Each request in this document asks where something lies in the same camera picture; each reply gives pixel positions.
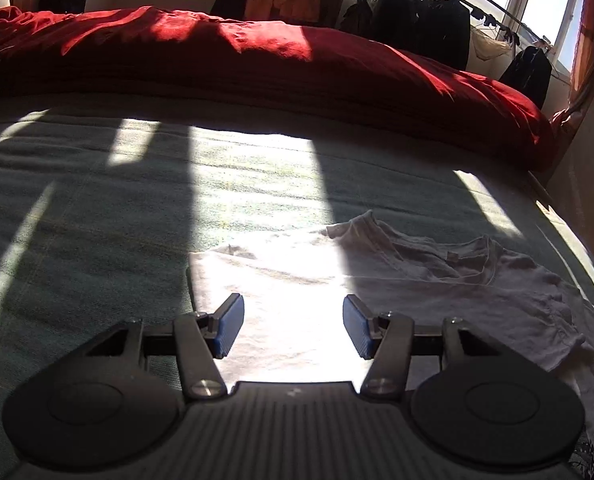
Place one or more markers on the black hanging jacket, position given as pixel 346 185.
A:
pixel 529 73

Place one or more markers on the cream hanging garment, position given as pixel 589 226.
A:
pixel 487 48

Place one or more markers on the red duvet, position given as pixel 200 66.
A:
pixel 301 69

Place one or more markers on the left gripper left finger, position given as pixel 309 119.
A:
pixel 200 340

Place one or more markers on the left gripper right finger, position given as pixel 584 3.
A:
pixel 384 339

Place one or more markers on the dark hanging jacket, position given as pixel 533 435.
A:
pixel 436 29

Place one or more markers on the white printed t-shirt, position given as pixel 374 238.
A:
pixel 294 287

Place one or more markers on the green plaid bed blanket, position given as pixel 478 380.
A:
pixel 100 211

